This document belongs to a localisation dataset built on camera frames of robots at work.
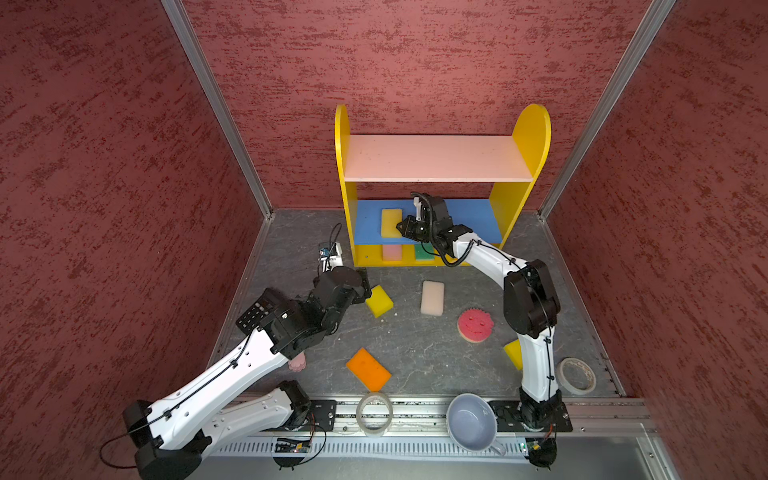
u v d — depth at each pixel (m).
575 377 0.81
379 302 0.94
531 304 0.54
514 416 0.74
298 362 0.79
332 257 0.59
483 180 1.01
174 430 0.38
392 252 1.03
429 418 0.76
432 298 0.95
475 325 0.87
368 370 0.81
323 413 0.75
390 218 0.98
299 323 0.48
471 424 0.73
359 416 0.75
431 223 0.75
